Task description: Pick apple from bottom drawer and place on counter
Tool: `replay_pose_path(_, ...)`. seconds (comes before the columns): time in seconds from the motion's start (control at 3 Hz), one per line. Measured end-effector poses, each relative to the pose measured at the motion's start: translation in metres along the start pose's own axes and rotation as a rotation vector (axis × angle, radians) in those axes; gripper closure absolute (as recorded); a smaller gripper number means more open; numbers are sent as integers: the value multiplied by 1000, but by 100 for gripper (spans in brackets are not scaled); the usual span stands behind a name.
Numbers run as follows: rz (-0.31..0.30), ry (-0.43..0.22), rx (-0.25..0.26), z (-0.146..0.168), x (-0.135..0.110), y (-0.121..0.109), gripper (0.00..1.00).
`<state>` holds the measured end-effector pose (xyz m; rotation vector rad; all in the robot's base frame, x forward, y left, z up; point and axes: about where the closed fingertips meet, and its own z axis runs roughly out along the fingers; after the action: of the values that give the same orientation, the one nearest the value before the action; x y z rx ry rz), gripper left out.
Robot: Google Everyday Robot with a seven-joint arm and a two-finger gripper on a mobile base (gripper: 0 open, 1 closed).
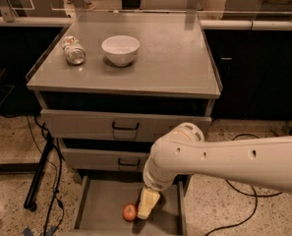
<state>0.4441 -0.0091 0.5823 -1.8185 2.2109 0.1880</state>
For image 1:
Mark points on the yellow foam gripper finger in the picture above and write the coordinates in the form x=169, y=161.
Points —
x=148, y=200

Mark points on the red apple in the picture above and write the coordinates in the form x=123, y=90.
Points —
x=129, y=212

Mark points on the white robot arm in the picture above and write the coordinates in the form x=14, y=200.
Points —
x=262, y=162

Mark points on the bottom grey drawer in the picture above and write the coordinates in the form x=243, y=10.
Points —
x=103, y=197

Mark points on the grey drawer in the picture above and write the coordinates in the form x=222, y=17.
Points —
x=112, y=126
x=103, y=197
x=105, y=155

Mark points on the middle grey drawer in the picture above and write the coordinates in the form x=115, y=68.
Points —
x=105, y=155

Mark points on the top grey drawer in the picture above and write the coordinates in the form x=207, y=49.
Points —
x=112, y=126

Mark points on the grey drawer cabinet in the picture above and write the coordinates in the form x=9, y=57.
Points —
x=111, y=86

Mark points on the black stand leg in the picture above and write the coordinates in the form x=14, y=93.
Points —
x=30, y=203

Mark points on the white ceramic bowl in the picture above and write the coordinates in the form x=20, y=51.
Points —
x=121, y=50

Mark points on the crushed soda can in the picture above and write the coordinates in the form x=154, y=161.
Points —
x=73, y=51

